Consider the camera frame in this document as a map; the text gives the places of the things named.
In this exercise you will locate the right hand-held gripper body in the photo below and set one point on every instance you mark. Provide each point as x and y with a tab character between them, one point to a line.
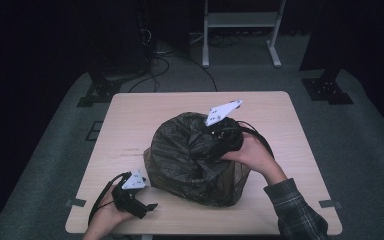
226	136

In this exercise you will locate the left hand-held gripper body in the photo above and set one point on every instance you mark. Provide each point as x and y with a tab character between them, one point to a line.
128	200

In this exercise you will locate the black plastic garbage bag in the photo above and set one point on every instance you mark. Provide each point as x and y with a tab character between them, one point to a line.
180	153

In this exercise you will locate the person's left hand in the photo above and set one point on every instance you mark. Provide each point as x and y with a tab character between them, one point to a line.
105	221

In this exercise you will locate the person's right hand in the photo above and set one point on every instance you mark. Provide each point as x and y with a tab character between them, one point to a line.
255	155

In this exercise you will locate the grey tape strip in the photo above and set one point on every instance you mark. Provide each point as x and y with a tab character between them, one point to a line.
330	204
76	202

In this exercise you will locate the black metal stand base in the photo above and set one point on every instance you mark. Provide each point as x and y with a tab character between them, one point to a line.
98	93
326	90

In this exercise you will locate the white metal stand frame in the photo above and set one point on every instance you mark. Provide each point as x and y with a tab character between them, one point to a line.
240	19

